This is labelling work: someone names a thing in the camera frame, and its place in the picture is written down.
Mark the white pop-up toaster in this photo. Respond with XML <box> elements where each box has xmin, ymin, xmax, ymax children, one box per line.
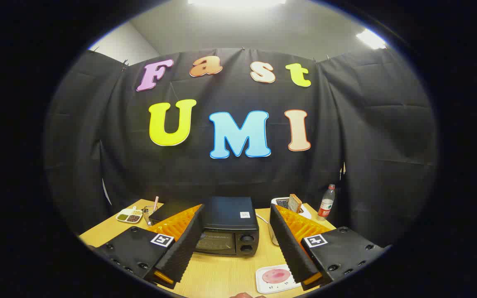
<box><xmin>267</xmin><ymin>197</ymin><xmax>312</xmax><ymax>246</ymax></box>

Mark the black toaster oven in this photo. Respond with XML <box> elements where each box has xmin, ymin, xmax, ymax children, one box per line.
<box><xmin>149</xmin><ymin>196</ymin><xmax>260</xmax><ymax>256</ymax></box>

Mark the clear plastic water bottle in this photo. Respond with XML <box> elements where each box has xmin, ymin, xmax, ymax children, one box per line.
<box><xmin>316</xmin><ymin>184</ymin><xmax>336</xmax><ymax>221</ymax></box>

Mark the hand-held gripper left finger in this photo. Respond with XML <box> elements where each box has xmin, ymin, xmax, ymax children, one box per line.
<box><xmin>94</xmin><ymin>204</ymin><xmax>206</xmax><ymax>289</ymax></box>

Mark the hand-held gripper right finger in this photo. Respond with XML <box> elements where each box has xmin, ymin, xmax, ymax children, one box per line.
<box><xmin>269</xmin><ymin>203</ymin><xmax>388</xmax><ymax>291</ymax></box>

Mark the white divided bean dish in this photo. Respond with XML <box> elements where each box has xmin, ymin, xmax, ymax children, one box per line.
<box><xmin>116</xmin><ymin>207</ymin><xmax>144</xmax><ymax>224</ymax></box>

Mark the white square plate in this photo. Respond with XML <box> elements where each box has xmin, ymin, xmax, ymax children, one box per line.
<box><xmin>255</xmin><ymin>264</ymin><xmax>303</xmax><ymax>294</ymax></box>

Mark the ceiling light panel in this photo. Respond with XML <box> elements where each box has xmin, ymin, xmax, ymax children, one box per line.
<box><xmin>188</xmin><ymin>0</ymin><xmax>287</xmax><ymax>6</ymax></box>
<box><xmin>355</xmin><ymin>28</ymin><xmax>388</xmax><ymax>50</ymax></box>

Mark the toasted bread slice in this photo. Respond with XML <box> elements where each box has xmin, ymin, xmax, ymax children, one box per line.
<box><xmin>288</xmin><ymin>194</ymin><xmax>303</xmax><ymax>213</ymax></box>

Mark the pink ham slice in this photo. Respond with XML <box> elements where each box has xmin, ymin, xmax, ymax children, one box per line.
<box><xmin>263</xmin><ymin>268</ymin><xmax>291</xmax><ymax>284</ymax></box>

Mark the black backdrop cloth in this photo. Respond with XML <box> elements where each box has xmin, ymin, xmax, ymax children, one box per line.
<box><xmin>44</xmin><ymin>48</ymin><xmax>438</xmax><ymax>249</ymax></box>

